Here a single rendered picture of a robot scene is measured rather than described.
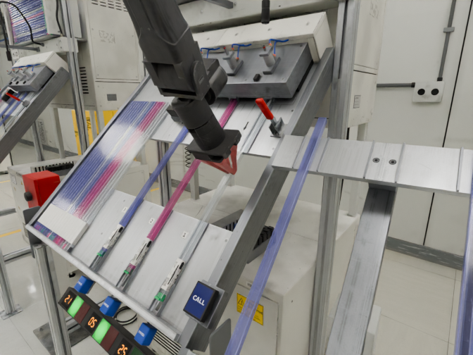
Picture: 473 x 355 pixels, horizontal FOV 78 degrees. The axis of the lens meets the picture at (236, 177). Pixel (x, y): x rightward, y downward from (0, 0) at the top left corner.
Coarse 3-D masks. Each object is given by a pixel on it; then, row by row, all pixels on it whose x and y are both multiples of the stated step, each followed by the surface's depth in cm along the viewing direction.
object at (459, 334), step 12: (468, 216) 34; (468, 228) 33; (468, 240) 32; (468, 252) 32; (468, 264) 31; (468, 276) 30; (468, 288) 30; (468, 300) 29; (468, 312) 29; (468, 324) 28; (456, 336) 28; (468, 336) 28; (456, 348) 28; (468, 348) 27
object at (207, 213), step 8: (256, 120) 68; (256, 128) 67; (248, 136) 67; (248, 144) 66; (240, 152) 65; (240, 160) 65; (224, 176) 63; (224, 184) 62; (216, 192) 61; (216, 200) 60; (208, 208) 60; (208, 216) 59; (200, 224) 58; (192, 232) 58; (200, 232) 58; (192, 240) 57; (184, 248) 57; (192, 248) 57; (184, 256) 56; (160, 288) 54; (160, 296) 53
